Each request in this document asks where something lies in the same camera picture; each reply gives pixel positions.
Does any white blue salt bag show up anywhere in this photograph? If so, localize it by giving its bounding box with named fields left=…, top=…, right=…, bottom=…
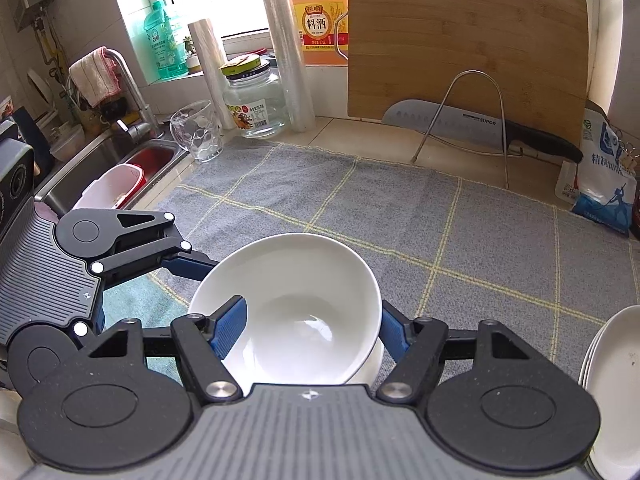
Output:
left=554, top=102, right=637, bottom=236

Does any kitchen knife black handle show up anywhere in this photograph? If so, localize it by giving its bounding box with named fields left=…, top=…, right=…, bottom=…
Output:
left=382, top=100, right=582, bottom=164

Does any white ceramic bowl front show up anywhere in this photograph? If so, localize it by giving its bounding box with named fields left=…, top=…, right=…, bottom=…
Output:
left=189, top=233, right=382, bottom=392

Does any white plate fruit print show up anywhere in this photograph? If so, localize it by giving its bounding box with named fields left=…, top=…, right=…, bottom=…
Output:
left=578, top=325, right=605, bottom=389

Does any clear plastic wrap roll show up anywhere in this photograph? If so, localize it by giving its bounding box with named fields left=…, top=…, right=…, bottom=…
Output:
left=262, top=0, right=316, bottom=132

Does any white ceramic bowl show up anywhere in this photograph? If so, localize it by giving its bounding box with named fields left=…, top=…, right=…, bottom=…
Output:
left=348, top=338, right=384, bottom=387
left=189, top=233, right=382, bottom=392

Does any metal wire rack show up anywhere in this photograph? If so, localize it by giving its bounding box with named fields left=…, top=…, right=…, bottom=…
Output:
left=409, top=70, right=510, bottom=188

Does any white pink basin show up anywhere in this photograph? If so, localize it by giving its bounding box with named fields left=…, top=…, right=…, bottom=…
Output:
left=73, top=164, right=145, bottom=209

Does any grey checked table mat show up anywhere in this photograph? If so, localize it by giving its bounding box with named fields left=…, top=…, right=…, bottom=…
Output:
left=158, top=139, right=639, bottom=375

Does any clear glass cup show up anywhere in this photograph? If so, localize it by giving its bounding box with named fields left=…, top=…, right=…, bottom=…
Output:
left=169, top=100, right=224, bottom=162

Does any striped dish cloth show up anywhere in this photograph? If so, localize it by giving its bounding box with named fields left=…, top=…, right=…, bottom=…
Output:
left=68, top=47, right=122, bottom=107

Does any white plate with fruit print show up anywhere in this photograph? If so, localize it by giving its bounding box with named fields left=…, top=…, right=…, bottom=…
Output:
left=586, top=306, right=639, bottom=479

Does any orange cooking wine jug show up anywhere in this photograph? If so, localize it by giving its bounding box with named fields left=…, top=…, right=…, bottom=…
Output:
left=292, top=0, right=348, bottom=66

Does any teal printed mat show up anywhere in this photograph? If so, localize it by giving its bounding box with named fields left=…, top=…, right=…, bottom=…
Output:
left=102, top=271, right=191, bottom=380

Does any red basin in sink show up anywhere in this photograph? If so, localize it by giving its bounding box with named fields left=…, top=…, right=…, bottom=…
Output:
left=126, top=146, right=174, bottom=181

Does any green dish soap bottle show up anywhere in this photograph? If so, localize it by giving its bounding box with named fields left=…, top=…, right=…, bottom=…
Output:
left=143, top=0, right=188, bottom=80

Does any bamboo cutting board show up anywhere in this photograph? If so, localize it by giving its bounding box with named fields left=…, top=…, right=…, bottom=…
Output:
left=347, top=0, right=589, bottom=144

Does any glass jar green lid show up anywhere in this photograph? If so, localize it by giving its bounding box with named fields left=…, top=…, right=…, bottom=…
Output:
left=220, top=53, right=288, bottom=139

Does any metal sink faucet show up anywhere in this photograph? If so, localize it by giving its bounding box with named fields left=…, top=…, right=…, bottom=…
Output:
left=67, top=46, right=164, bottom=143

